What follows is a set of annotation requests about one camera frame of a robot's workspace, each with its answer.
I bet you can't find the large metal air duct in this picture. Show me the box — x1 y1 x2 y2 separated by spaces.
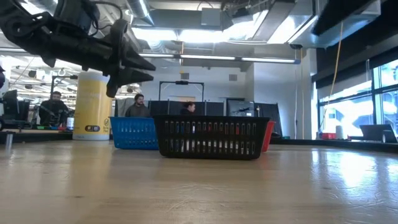
130 0 349 49

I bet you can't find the long ceiling light bar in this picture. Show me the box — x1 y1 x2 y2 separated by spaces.
136 52 302 65

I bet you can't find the blue plastic basket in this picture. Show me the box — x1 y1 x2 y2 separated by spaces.
109 116 160 151

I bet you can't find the yellow hanging cable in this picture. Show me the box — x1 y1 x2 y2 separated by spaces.
322 21 344 127

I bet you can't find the red plastic basket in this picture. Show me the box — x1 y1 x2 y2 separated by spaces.
262 120 275 152

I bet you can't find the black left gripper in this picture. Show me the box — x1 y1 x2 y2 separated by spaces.
41 19 157 98

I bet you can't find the dark background laptop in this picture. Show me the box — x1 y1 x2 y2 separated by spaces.
359 123 398 144

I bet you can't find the black plastic basket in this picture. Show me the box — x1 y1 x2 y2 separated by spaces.
152 114 272 161

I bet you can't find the person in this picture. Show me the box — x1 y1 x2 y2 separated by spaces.
179 101 197 116
124 93 152 118
39 90 70 127

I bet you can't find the black partition panel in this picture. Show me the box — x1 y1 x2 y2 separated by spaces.
148 100 225 116

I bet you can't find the dark background monitor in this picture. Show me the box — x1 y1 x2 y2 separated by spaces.
226 98 259 118
2 89 30 125

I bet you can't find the yellow white wipes canister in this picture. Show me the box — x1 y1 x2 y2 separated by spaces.
72 70 113 141

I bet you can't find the silver metal post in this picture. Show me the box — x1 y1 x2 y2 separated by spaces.
4 130 15 153

